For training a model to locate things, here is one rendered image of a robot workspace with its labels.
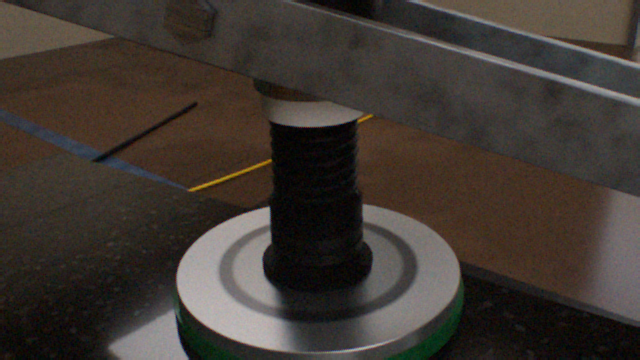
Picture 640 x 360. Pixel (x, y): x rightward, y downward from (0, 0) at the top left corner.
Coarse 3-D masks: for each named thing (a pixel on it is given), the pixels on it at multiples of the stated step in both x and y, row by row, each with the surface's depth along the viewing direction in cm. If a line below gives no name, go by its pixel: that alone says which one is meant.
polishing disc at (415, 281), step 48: (240, 240) 52; (384, 240) 51; (432, 240) 51; (192, 288) 45; (240, 288) 45; (384, 288) 45; (432, 288) 45; (240, 336) 40; (288, 336) 40; (336, 336) 40; (384, 336) 40
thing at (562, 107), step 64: (0, 0) 38; (64, 0) 37; (128, 0) 37; (192, 0) 35; (256, 0) 35; (384, 0) 44; (256, 64) 37; (320, 64) 36; (384, 64) 35; (448, 64) 34; (512, 64) 34; (576, 64) 43; (448, 128) 36; (512, 128) 35; (576, 128) 34
